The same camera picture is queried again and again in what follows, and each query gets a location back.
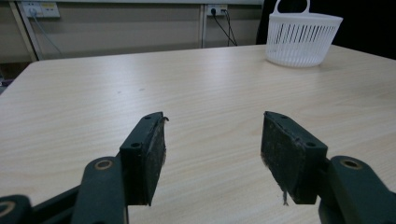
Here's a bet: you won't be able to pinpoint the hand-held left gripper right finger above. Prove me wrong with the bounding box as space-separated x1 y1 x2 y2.
260 110 329 206

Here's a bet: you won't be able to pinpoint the clear bottle with orange cap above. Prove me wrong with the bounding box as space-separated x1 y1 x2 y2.
264 0 345 68

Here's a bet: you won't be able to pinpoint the white wall socket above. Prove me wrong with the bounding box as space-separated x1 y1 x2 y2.
206 4 229 17

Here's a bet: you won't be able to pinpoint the black power cables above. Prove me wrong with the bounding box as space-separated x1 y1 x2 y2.
210 8 238 48

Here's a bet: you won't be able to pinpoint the thin white cable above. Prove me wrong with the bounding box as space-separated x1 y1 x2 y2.
30 11 64 56

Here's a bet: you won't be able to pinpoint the white wall socket strip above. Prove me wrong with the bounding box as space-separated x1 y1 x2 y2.
21 1 61 19

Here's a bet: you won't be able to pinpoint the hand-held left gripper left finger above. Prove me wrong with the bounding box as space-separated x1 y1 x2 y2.
120 111 169 207

